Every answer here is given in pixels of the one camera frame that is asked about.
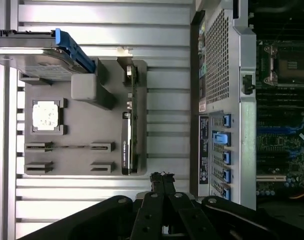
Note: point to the CPU socket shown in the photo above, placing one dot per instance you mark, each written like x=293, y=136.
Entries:
x=289, y=65

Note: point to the green motherboard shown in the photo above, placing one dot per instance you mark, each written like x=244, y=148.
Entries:
x=279, y=150

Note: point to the silver CPU chip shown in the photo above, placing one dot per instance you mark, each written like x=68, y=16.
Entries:
x=45, y=115

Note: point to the open black PC case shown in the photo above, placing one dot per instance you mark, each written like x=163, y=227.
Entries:
x=247, y=75

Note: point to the white expansion slot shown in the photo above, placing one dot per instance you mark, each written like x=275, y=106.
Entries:
x=270, y=178

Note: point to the blue expansion slot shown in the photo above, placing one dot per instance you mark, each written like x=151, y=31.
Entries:
x=272, y=131

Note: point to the grey plastic parts rack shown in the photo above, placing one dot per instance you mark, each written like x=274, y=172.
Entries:
x=92, y=125

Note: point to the silver hard disk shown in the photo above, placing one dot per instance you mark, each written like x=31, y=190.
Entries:
x=42, y=67

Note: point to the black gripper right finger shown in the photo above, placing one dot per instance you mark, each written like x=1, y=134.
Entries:
x=182, y=217

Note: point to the blue disk caddy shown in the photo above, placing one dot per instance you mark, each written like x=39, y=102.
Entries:
x=67, y=45

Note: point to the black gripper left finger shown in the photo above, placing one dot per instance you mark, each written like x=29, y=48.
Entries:
x=147, y=217

